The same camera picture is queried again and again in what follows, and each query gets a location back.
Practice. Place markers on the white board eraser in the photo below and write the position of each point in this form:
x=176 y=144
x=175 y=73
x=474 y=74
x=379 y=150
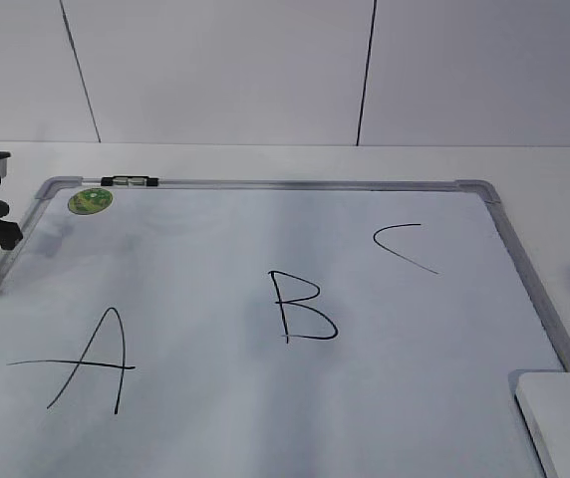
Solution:
x=543 y=397

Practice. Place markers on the round green magnet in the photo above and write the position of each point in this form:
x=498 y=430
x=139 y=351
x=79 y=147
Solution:
x=90 y=201

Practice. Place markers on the white board with grey frame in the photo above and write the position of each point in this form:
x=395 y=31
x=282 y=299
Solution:
x=219 y=329

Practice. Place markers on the black silver hanging clip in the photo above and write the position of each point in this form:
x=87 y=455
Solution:
x=129 y=181

